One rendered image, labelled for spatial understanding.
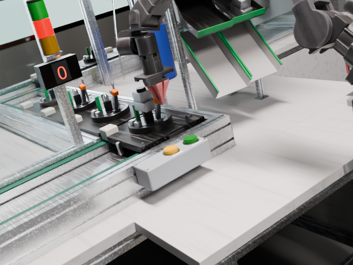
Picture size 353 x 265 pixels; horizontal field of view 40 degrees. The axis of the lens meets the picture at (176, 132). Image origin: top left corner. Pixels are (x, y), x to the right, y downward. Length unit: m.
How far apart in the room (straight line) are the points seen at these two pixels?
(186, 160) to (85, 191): 0.28
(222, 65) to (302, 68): 1.16
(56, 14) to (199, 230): 4.06
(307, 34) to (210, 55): 0.68
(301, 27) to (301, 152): 0.48
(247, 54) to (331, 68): 1.29
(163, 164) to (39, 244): 0.36
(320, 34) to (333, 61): 1.96
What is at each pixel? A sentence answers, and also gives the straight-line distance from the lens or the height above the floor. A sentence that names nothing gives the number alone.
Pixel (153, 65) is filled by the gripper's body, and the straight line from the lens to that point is 1.34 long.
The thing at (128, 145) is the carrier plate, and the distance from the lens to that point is 1.42.
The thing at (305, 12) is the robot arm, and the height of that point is 1.28.
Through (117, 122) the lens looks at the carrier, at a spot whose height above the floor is 0.97.
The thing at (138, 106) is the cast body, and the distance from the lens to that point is 1.48.
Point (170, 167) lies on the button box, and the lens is 1.26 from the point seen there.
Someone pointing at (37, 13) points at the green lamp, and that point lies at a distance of 1.43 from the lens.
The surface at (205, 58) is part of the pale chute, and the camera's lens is 1.63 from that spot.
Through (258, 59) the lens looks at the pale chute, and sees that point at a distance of 1.71.
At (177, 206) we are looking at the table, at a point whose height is 0.86.
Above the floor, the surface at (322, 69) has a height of 0.64.
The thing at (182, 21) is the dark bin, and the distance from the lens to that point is 1.57.
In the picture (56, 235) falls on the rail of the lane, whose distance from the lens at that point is 1.24.
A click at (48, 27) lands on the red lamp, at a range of 1.44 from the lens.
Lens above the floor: 1.46
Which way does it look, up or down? 20 degrees down
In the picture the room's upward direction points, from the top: 14 degrees counter-clockwise
